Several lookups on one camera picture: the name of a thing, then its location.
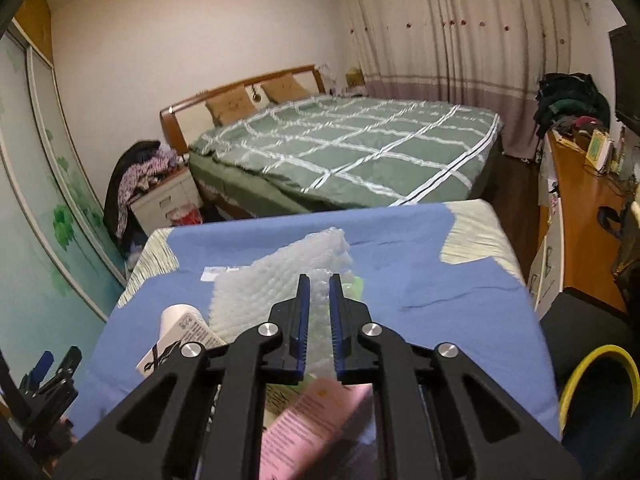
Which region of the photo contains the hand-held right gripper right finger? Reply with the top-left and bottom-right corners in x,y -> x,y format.
329,274 -> 583,480

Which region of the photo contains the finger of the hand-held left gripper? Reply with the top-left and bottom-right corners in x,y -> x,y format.
20,350 -> 55,391
42,345 -> 83,396

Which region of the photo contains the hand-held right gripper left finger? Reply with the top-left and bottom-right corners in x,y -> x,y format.
52,274 -> 313,480

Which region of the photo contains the clear bubble wrap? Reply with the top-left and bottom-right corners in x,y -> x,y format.
207,227 -> 353,381

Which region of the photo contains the small pink and white box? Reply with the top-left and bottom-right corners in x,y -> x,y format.
260,377 -> 373,480

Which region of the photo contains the white box with floral pattern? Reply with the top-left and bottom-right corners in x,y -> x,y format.
136,304 -> 228,377

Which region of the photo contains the yellow rimmed trash bin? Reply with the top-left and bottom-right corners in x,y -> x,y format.
557,344 -> 640,461

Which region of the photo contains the blue printed blanket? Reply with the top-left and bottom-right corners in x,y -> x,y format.
70,200 -> 561,441

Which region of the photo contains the sliding wardrobe door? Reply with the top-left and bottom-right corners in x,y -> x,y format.
0,0 -> 128,386

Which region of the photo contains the red bucket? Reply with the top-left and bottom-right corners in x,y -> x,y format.
169,205 -> 203,226

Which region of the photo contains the green plaid duvet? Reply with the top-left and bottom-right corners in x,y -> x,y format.
189,94 -> 502,208

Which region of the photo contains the white nightstand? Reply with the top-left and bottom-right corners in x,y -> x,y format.
129,167 -> 203,236

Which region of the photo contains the brown bear pillow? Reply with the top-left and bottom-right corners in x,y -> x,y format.
205,86 -> 258,126
261,74 -> 312,103

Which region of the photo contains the black stool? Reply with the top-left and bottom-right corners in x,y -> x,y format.
537,290 -> 626,386

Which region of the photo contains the wooden bed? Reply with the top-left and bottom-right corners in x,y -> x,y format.
160,64 -> 503,221

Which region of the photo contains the wooden desk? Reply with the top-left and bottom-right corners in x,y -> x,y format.
530,130 -> 640,311

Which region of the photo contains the pink and cream curtain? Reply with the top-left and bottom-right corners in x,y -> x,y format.
332,0 -> 573,161

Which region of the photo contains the pile of dark clothes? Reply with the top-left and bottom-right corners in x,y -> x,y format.
532,72 -> 612,136

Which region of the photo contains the black television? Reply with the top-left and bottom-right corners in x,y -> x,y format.
607,25 -> 640,126

